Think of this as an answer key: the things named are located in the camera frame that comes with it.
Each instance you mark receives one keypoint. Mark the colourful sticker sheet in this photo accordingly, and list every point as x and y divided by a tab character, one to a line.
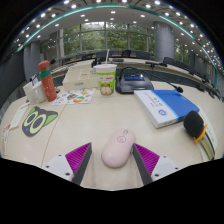
73	97

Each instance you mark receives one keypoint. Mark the black green cat-shaped mouse pad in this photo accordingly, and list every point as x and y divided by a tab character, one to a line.
36	121

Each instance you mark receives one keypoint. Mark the printed paper cup with straw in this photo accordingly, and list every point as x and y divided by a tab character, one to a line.
106	80

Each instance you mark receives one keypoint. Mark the beige cardboard box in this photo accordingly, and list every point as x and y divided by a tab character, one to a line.
80	79

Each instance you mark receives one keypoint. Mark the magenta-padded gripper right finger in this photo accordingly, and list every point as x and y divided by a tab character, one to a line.
163	166

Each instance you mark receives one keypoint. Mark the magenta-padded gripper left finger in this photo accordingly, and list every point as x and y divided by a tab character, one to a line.
60	165

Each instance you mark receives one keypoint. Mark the white document with red header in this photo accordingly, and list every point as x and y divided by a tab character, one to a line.
19	116

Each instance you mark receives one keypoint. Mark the group of ceiling lights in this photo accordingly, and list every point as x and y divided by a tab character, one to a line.
73	6

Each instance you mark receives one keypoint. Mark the pink computer mouse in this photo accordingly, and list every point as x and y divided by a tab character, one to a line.
118	148

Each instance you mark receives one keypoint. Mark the blue and white book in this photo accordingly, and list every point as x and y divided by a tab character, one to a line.
166	106

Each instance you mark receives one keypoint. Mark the red bottle with green band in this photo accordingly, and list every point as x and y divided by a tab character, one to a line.
48	85

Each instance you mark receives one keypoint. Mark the red and white pamphlet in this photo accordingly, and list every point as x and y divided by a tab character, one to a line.
5	138

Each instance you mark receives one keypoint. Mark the black gooseneck conference microphone unit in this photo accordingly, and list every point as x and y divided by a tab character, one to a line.
133	85

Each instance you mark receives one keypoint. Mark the stack of white paper cups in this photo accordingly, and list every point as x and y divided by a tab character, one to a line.
29	93

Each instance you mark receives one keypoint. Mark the group of dark office chairs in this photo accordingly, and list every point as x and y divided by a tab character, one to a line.
101	54

